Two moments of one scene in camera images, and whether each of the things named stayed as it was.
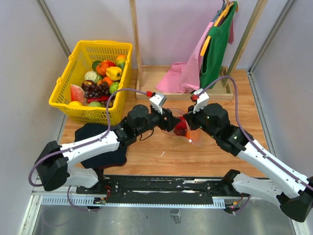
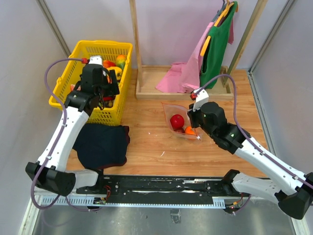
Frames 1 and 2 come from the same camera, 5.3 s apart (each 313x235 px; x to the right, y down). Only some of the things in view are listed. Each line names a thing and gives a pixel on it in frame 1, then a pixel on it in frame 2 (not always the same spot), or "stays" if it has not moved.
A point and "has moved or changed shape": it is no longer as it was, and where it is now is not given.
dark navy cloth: (116, 157) stays
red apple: (180, 129) has moved or changed shape
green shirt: (212, 61) stays
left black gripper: (169, 124) → (112, 77)
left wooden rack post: (133, 8) stays
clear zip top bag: (183, 129) has moved or changed shape
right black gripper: (190, 116) stays
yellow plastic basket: (83, 53) stays
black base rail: (157, 189) stays
